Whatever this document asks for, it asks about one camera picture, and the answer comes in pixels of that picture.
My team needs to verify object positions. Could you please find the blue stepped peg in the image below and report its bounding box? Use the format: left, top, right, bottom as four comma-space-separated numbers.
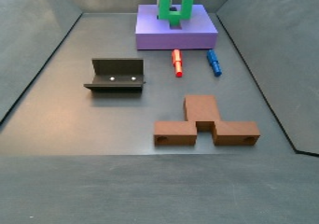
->
206, 49, 221, 77

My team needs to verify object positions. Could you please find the brown T-shaped block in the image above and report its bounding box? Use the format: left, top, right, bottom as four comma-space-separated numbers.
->
153, 94, 260, 146

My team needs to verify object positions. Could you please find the red stepped peg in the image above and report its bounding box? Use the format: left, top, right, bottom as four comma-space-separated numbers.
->
172, 49, 182, 77

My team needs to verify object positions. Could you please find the purple board with cross slot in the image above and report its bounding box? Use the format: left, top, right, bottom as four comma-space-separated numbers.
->
135, 5, 217, 50

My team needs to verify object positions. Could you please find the black U-channel bracket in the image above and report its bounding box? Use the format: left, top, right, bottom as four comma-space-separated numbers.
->
83, 58, 143, 91

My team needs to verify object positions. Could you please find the green U-shaped block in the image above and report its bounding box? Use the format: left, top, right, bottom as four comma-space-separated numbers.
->
158, 0, 193, 26

